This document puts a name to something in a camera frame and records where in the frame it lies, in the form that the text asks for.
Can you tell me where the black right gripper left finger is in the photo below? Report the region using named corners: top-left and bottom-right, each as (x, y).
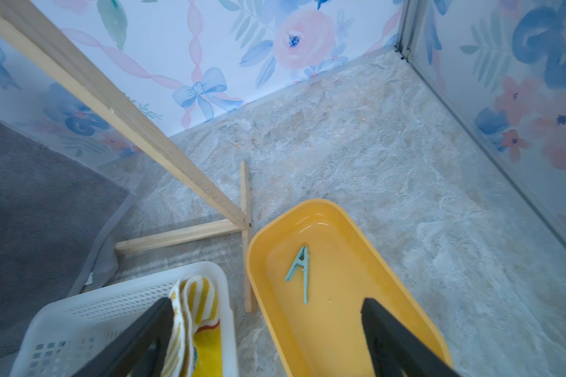
top-left (75, 298), bottom-right (174, 377)

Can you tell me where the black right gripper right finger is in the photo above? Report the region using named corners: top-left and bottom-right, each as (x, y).
top-left (361, 298), bottom-right (457, 377)

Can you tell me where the yellow white striped towel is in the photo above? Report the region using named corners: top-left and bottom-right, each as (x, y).
top-left (160, 275), bottom-right (223, 376)

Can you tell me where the teal clothespin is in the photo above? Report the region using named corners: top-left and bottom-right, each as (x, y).
top-left (286, 246), bottom-right (310, 305)

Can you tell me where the yellow plastic tray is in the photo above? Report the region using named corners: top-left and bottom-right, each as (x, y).
top-left (246, 199), bottom-right (451, 376)

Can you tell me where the white perforated plastic basket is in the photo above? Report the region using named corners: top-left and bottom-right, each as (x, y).
top-left (10, 262), bottom-right (239, 376)

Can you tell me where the grey terry towel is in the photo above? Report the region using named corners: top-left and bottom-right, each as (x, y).
top-left (0, 123), bottom-right (130, 358)

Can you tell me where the wooden clothes rack frame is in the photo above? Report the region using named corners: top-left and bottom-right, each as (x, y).
top-left (0, 0), bottom-right (257, 314)

